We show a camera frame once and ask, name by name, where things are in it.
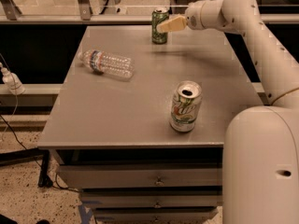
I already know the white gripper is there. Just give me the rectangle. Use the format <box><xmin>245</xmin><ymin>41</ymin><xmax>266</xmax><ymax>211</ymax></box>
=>
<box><xmin>156</xmin><ymin>0</ymin><xmax>225</xmax><ymax>33</ymax></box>

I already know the green soda can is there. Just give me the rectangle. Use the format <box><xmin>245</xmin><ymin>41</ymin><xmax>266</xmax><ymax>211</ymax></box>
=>
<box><xmin>151</xmin><ymin>7</ymin><xmax>169</xmax><ymax>44</ymax></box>

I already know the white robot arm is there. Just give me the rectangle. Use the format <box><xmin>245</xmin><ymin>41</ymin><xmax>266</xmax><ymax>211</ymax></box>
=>
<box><xmin>157</xmin><ymin>0</ymin><xmax>299</xmax><ymax>224</ymax></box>

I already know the white 7up can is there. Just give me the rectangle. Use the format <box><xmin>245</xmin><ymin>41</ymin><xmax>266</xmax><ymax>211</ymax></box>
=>
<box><xmin>169</xmin><ymin>80</ymin><xmax>203</xmax><ymax>133</ymax></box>

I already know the clear plastic water bottle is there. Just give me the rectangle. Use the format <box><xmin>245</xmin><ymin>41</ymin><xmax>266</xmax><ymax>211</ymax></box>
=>
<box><xmin>78</xmin><ymin>49</ymin><xmax>135</xmax><ymax>80</ymax></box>

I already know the grey drawer cabinet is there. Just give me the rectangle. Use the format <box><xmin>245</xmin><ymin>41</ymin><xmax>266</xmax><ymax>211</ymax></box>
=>
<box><xmin>36</xmin><ymin>24</ymin><xmax>265</xmax><ymax>224</ymax></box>

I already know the top grey drawer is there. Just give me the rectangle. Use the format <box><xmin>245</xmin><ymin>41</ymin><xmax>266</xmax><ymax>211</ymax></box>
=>
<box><xmin>58</xmin><ymin>163</ymin><xmax>222</xmax><ymax>189</ymax></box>

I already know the grey drawer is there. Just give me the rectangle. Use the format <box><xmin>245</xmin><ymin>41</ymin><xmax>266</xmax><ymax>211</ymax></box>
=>
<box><xmin>93</xmin><ymin>207</ymin><xmax>218</xmax><ymax>223</ymax></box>
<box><xmin>58</xmin><ymin>163</ymin><xmax>222</xmax><ymax>189</ymax></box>
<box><xmin>80</xmin><ymin>189</ymin><xmax>222</xmax><ymax>208</ymax></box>

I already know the grey metal railing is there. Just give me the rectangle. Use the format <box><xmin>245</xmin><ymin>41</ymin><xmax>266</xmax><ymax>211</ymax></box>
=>
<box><xmin>0</xmin><ymin>0</ymin><xmax>298</xmax><ymax>24</ymax></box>

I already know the white plug adapter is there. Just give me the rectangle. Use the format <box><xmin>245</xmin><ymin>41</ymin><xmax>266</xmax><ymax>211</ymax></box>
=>
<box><xmin>0</xmin><ymin>63</ymin><xmax>25</xmax><ymax>95</ymax></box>

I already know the middle grey drawer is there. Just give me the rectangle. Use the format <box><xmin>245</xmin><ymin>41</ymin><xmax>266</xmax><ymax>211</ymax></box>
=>
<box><xmin>80</xmin><ymin>189</ymin><xmax>222</xmax><ymax>208</ymax></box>

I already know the bottom grey drawer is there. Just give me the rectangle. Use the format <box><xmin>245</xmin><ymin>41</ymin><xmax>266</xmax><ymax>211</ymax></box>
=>
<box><xmin>93</xmin><ymin>207</ymin><xmax>218</xmax><ymax>223</ymax></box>

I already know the black metal stand leg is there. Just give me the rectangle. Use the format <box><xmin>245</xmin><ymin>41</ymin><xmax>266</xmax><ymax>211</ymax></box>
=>
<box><xmin>0</xmin><ymin>147</ymin><xmax>53</xmax><ymax>189</ymax></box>

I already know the black cable on floor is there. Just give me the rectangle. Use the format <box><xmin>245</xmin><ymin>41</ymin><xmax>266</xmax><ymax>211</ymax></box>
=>
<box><xmin>0</xmin><ymin>114</ymin><xmax>78</xmax><ymax>193</ymax></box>

